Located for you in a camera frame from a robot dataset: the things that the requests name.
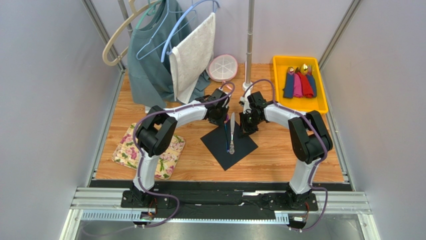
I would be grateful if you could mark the yellow plastic bin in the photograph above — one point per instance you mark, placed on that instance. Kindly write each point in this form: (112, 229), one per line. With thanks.
(284, 64)

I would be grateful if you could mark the navy rolled napkin right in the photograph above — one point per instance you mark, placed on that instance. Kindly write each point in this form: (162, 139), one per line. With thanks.
(312, 83)

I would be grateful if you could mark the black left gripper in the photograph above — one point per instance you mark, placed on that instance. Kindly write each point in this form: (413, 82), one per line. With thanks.
(220, 122)

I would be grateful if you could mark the teal hanging shirt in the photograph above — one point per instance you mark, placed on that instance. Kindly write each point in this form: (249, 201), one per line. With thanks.
(148, 62)

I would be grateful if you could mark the metal rack pole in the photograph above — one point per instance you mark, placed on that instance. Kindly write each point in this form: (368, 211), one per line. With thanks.
(248, 62)

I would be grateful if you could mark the white hanging towel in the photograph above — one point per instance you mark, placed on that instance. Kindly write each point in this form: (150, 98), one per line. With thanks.
(190, 59)

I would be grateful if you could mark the teal clothes hanger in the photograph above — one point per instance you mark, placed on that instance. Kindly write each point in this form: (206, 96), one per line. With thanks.
(150, 19)

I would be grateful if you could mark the navy rolled napkin left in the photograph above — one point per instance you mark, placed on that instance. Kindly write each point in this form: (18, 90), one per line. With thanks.
(288, 91)

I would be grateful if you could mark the gold spoon in bin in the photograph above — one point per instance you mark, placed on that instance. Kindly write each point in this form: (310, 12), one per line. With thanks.
(304, 69)

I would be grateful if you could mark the iridescent purple spoon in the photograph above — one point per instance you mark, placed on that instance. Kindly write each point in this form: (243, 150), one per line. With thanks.
(227, 146)

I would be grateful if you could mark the beige clothes hanger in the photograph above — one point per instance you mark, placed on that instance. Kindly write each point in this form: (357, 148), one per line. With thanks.
(111, 56)

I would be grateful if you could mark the red rolled napkin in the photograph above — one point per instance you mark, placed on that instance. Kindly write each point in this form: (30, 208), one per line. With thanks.
(307, 90)

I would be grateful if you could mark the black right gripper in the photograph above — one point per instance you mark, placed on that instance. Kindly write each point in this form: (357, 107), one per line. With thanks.
(249, 122)

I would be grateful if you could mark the pink rolled napkin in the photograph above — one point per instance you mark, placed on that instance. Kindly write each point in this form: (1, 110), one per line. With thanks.
(297, 86)

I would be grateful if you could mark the navy rolled napkin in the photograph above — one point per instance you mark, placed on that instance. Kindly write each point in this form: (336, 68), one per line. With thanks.
(312, 83)
(288, 91)

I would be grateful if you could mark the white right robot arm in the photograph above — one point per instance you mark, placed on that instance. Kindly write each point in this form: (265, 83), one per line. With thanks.
(309, 137)

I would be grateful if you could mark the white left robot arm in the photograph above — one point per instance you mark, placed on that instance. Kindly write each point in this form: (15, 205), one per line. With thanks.
(153, 135)

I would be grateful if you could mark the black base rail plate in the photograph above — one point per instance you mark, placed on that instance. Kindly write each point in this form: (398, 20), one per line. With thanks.
(217, 200)

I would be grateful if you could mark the black paper napkin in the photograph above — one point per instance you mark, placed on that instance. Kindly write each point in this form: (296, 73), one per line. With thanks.
(218, 143)

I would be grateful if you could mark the pink white mesh basket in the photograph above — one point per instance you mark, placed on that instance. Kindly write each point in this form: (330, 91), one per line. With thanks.
(223, 68)

